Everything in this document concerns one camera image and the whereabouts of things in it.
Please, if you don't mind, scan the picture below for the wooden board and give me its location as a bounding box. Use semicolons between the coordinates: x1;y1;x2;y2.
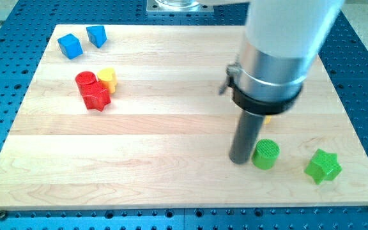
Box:
0;24;368;210

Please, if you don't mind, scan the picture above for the yellow hexagon block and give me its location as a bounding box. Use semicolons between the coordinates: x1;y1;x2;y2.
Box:
264;116;272;125

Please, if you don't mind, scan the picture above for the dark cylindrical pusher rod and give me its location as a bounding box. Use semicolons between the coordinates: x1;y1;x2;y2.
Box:
229;111;265;164

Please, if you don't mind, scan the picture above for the yellow heart block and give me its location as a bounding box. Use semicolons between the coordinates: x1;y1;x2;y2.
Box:
97;68;118;94

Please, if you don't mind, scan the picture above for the red star block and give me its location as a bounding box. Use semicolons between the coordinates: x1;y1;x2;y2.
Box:
81;82;111;111

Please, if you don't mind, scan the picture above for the green cylinder block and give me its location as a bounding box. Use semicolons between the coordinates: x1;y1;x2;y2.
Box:
252;139;280;170

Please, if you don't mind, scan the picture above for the red cylinder block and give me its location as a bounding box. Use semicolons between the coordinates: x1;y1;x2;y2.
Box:
75;71;97;95

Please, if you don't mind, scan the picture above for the blue triangular block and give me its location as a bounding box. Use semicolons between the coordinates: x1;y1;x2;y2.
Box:
86;25;107;48

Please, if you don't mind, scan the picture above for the blue cube block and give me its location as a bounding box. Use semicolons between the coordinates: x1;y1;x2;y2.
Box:
57;33;83;59

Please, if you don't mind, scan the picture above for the green star block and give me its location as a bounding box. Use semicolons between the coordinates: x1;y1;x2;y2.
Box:
304;149;342;185

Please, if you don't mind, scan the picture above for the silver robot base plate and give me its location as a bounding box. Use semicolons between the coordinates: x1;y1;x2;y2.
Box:
146;0;213;13

